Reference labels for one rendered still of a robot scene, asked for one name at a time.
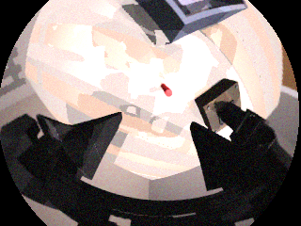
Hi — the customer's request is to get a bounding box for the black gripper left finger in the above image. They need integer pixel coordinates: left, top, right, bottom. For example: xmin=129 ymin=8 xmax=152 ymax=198
xmin=35 ymin=112 xmax=121 ymax=181

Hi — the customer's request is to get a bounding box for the dark red peg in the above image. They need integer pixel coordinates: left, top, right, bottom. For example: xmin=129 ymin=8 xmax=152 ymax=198
xmin=161 ymin=84 xmax=173 ymax=97

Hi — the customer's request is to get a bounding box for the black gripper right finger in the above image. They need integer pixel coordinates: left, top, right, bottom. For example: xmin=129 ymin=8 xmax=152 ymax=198
xmin=189 ymin=121 xmax=270 ymax=191

